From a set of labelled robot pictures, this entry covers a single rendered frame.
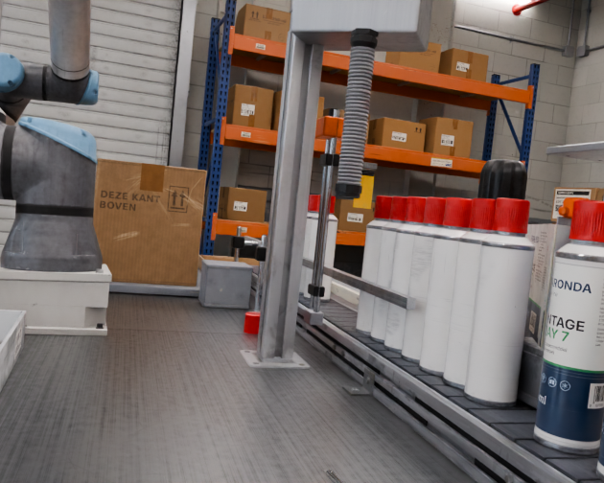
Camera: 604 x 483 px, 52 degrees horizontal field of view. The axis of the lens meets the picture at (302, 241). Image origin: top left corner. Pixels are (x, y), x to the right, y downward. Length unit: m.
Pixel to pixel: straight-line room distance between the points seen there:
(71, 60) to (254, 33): 3.60
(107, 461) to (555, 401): 0.37
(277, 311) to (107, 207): 0.65
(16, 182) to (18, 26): 4.38
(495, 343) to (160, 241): 0.96
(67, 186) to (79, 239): 0.08
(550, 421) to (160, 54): 5.01
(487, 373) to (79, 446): 0.39
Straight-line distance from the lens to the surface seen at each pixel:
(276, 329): 0.90
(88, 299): 1.01
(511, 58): 6.90
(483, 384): 0.66
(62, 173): 1.02
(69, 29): 1.31
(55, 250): 1.01
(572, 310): 0.55
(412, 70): 5.27
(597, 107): 7.01
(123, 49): 5.36
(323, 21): 0.86
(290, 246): 0.90
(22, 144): 1.03
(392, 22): 0.84
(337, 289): 1.20
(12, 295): 1.01
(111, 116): 5.28
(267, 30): 4.93
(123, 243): 1.45
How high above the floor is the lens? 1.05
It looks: 3 degrees down
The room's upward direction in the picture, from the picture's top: 6 degrees clockwise
